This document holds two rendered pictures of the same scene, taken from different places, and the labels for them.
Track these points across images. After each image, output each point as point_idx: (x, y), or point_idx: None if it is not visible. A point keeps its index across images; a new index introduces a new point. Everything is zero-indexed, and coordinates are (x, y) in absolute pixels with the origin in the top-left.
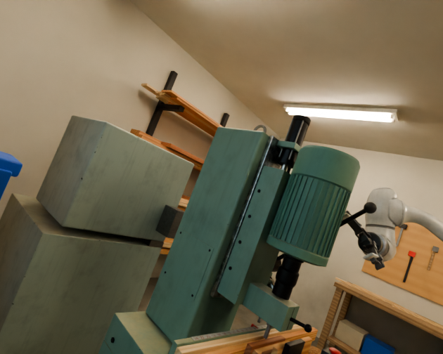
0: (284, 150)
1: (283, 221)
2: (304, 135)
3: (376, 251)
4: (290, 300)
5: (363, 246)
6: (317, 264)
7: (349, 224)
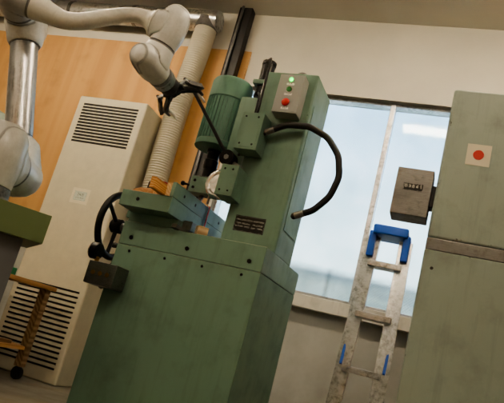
0: None
1: None
2: (261, 70)
3: (166, 98)
4: (199, 176)
5: (173, 97)
6: (200, 150)
7: (194, 92)
